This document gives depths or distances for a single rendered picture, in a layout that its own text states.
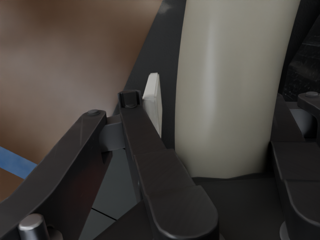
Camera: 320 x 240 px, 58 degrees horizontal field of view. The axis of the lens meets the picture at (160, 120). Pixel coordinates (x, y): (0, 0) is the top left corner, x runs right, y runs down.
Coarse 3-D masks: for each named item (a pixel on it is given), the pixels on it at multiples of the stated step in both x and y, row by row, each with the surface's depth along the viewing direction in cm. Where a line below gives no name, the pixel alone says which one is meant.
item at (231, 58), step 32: (192, 0) 8; (224, 0) 7; (256, 0) 7; (288, 0) 7; (192, 32) 8; (224, 32) 7; (256, 32) 7; (288, 32) 7; (192, 64) 8; (224, 64) 7; (256, 64) 7; (192, 96) 8; (224, 96) 7; (256, 96) 8; (192, 128) 8; (224, 128) 8; (256, 128) 8; (192, 160) 8; (224, 160) 8; (256, 160) 8
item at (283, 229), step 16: (240, 176) 8; (256, 176) 8; (272, 176) 8; (208, 192) 7; (224, 192) 7; (240, 192) 7; (256, 192) 7; (272, 192) 7; (144, 208) 7; (224, 208) 7; (240, 208) 7; (256, 208) 7; (272, 208) 7; (112, 224) 7; (128, 224) 6; (144, 224) 6; (224, 224) 6; (240, 224) 6; (256, 224) 6; (272, 224) 6
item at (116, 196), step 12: (120, 156) 106; (108, 168) 96; (120, 168) 99; (108, 180) 90; (120, 180) 93; (108, 192) 85; (120, 192) 88; (132, 192) 91; (96, 204) 78; (108, 204) 80; (120, 204) 83; (132, 204) 85; (96, 216) 74; (108, 216) 76; (120, 216) 79; (84, 228) 69; (96, 228) 71
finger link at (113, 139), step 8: (112, 120) 15; (120, 120) 15; (104, 128) 14; (112, 128) 14; (120, 128) 14; (104, 136) 14; (112, 136) 14; (120, 136) 15; (104, 144) 14; (112, 144) 14; (120, 144) 15
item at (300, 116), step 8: (288, 104) 14; (296, 104) 14; (296, 112) 14; (304, 112) 14; (296, 120) 14; (304, 120) 14; (312, 120) 14; (304, 128) 14; (312, 128) 14; (304, 136) 14; (312, 136) 14
